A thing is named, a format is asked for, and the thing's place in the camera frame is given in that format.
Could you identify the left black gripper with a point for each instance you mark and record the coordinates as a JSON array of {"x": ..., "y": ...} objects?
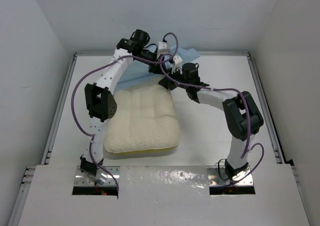
[{"x": 156, "y": 68}]

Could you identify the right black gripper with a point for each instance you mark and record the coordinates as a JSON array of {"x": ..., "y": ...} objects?
[{"x": 168, "y": 83}]

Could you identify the cream pillow with yellow edge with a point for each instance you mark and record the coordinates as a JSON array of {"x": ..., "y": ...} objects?
[{"x": 145, "y": 120}]

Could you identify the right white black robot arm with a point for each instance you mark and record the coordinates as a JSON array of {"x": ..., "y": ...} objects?
[{"x": 242, "y": 115}]

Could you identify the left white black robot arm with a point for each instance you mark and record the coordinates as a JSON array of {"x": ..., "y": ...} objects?
[{"x": 99, "y": 95}]

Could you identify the white front cover board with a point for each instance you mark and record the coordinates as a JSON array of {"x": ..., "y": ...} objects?
[{"x": 163, "y": 196}]

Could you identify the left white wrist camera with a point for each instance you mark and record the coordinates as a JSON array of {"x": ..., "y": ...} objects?
[{"x": 163, "y": 48}]

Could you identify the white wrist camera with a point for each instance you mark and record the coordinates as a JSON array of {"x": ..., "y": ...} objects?
[
  {"x": 163, "y": 48},
  {"x": 176, "y": 64}
]

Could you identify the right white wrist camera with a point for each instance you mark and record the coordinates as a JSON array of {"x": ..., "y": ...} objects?
[{"x": 176, "y": 64}]

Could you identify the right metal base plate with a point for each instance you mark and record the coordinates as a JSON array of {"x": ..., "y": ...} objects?
[{"x": 217, "y": 177}]

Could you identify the metal base plate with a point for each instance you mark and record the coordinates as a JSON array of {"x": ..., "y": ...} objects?
[
  {"x": 101, "y": 178},
  {"x": 217, "y": 177}
]

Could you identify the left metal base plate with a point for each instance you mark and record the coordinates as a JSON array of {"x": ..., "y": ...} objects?
[{"x": 101, "y": 178}]

